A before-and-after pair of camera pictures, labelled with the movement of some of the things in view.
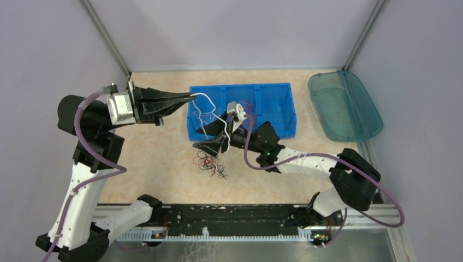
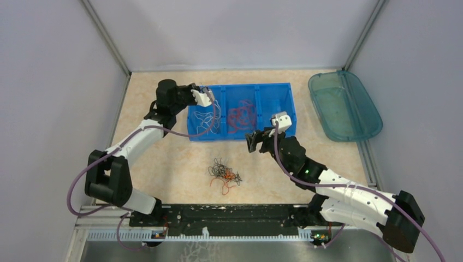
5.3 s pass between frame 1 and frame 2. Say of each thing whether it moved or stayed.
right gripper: moved
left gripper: moved
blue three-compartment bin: stayed
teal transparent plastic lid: stayed
